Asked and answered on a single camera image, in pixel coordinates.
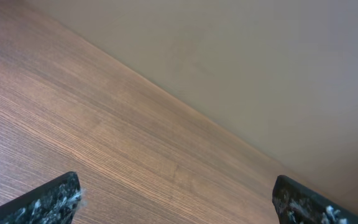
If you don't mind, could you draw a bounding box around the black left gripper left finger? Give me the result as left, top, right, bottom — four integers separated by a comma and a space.
0, 171, 81, 224

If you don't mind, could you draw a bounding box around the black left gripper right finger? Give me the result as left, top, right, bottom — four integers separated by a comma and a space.
272, 175, 358, 224

